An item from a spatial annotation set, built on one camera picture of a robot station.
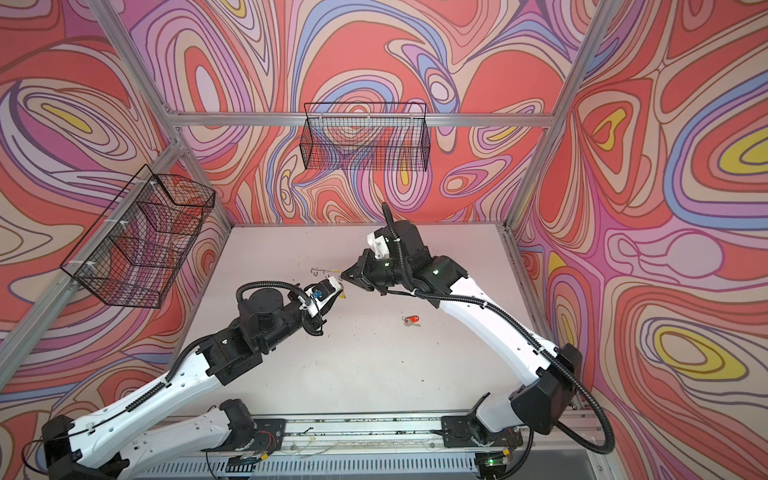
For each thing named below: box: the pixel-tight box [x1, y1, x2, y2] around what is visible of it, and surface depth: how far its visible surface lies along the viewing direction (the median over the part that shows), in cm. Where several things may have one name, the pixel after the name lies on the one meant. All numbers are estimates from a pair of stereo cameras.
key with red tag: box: [401, 315, 422, 327], surface depth 95 cm
